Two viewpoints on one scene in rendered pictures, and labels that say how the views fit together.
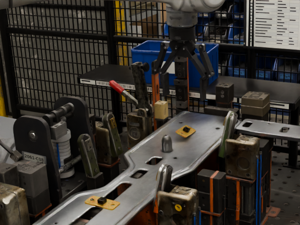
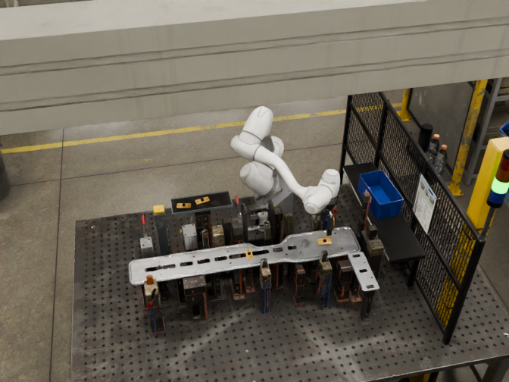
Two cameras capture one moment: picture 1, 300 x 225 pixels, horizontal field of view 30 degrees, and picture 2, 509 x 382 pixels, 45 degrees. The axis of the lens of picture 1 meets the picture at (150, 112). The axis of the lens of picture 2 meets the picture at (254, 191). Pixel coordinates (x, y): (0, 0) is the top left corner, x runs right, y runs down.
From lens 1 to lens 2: 2.69 m
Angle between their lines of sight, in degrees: 46
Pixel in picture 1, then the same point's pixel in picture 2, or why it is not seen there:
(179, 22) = not seen: hidden behind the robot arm
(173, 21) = not seen: hidden behind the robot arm
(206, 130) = (335, 246)
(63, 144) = (260, 219)
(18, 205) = (219, 238)
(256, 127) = (357, 260)
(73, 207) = (240, 248)
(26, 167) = (235, 223)
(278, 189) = (379, 292)
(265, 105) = (376, 252)
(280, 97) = (392, 252)
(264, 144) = (345, 270)
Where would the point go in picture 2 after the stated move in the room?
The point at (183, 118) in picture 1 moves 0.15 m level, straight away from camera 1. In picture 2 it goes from (341, 231) to (358, 220)
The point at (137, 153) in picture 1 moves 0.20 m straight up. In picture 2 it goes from (292, 239) to (294, 214)
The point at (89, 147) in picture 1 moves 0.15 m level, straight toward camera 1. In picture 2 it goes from (266, 227) to (251, 241)
